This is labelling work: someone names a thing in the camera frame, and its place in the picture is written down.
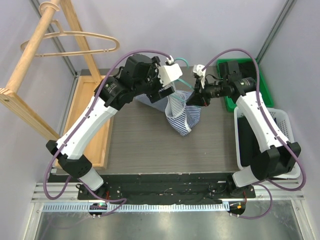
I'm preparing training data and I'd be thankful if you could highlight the white slotted cable duct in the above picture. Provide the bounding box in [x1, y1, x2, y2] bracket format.
[42, 201, 230, 213]

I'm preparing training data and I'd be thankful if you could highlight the green plastic tray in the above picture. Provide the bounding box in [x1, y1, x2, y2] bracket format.
[216, 58, 274, 113]

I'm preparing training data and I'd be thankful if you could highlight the wooden hanger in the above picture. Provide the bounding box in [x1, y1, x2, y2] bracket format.
[35, 0, 120, 57]

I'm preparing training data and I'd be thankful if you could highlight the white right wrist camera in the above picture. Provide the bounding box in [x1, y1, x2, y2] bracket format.
[192, 64, 206, 89]

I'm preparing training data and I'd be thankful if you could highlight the white perforated laundry basket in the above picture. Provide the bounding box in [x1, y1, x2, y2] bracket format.
[233, 107, 295, 170]

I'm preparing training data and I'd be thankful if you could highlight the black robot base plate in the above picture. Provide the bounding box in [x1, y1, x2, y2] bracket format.
[74, 173, 256, 205]

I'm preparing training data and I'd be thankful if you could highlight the blue white striped tank top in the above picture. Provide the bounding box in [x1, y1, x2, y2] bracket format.
[134, 87, 202, 136]

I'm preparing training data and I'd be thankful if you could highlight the wooden clothes rack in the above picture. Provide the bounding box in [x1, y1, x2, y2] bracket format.
[0, 0, 102, 163]

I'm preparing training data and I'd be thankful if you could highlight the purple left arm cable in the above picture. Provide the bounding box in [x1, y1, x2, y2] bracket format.
[42, 49, 175, 217]

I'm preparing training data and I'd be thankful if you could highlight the black garment in basket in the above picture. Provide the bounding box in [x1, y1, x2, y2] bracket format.
[237, 116, 260, 167]

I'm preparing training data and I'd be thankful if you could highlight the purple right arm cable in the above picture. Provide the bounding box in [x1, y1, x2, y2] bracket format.
[199, 48, 307, 220]

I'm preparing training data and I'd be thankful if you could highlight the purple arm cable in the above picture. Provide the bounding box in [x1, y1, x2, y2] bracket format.
[42, 49, 175, 217]
[199, 48, 307, 220]

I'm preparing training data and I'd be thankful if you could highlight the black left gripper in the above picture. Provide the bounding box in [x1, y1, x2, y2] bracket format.
[133, 57, 175, 103]

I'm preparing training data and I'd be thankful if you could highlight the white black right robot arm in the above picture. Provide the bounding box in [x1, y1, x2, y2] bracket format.
[186, 60, 301, 198]

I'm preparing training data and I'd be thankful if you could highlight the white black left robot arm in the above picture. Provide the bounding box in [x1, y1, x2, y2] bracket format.
[46, 50, 165, 200]

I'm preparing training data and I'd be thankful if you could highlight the wooden tray base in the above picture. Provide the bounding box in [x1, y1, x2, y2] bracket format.
[56, 76, 118, 170]

